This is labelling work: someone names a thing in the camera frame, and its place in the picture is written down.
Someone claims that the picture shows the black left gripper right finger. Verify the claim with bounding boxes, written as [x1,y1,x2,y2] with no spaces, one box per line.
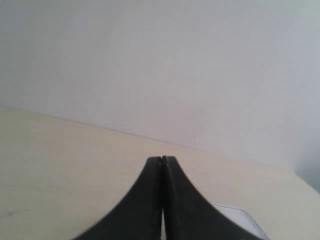
[161,156,262,240]

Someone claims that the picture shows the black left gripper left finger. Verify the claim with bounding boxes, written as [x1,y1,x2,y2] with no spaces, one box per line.
[75,156,163,240]

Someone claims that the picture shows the white lidded plastic container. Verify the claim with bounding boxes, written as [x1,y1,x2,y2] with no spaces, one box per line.
[213,204,270,240]

